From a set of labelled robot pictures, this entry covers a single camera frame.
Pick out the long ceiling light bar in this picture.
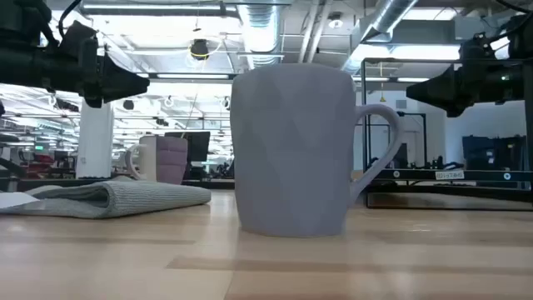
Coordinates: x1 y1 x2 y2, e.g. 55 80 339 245
141 72 430 83

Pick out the white pillar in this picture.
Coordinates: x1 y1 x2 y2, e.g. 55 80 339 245
75 98 115 180

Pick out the dark blue cabinet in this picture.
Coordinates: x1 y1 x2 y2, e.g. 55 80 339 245
461 134 528 172

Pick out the ribbed silver ceiling duct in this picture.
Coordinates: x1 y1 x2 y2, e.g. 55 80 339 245
237 0 285 70

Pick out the purple mug with white handle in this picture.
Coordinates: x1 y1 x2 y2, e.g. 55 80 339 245
124 135 189 186

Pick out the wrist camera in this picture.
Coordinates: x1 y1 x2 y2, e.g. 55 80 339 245
459 32 496 62
61 19 97 58

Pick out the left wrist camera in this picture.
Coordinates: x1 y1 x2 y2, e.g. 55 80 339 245
61 19 97 58

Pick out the grey-blue faceted mug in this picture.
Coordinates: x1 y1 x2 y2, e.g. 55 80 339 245
230 62 404 238

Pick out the wooden shelf with black frame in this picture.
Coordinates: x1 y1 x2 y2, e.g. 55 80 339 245
351 57 533 212

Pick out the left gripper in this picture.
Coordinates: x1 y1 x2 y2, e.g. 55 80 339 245
53 37 151 109

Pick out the black aluminium table frame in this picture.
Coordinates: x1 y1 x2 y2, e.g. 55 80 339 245
0 177 533 206

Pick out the grey folded cloth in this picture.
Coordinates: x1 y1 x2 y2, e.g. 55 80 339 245
0 175 212 220

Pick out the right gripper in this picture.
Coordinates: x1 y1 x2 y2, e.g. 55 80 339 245
406 57 526 118

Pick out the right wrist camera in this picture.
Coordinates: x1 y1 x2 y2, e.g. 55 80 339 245
459 32 496 62

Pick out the smooth silver ceiling duct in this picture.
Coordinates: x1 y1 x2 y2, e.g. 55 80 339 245
341 0 420 74

